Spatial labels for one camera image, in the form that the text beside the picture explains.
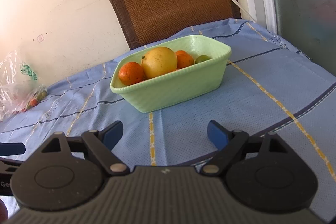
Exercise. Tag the person's left hand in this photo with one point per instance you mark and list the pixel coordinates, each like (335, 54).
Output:
(3, 212)

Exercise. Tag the blue checked tablecloth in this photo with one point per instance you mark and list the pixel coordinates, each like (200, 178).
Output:
(269, 85)

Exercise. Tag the orange tangerine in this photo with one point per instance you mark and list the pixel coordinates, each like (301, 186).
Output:
(184, 59)
(131, 73)

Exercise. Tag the orange fruit in bag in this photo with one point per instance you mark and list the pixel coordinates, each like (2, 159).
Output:
(32, 103)

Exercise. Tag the clear plastic bag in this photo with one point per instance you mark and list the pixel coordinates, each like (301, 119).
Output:
(19, 84)

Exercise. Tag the large yellow grapefruit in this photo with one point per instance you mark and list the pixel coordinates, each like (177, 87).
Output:
(158, 61)

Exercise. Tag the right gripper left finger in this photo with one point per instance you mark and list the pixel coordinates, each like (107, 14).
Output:
(99, 145)

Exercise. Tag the frosted glass door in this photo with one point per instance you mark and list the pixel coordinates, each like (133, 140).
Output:
(310, 26)

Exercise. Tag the small wall sticker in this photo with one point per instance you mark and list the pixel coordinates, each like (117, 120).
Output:
(40, 38)

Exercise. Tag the green tomato front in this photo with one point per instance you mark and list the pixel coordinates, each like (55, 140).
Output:
(201, 59)

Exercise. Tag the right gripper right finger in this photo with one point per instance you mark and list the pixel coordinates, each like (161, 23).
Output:
(229, 144)

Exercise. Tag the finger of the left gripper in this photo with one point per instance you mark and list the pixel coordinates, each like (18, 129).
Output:
(9, 149)

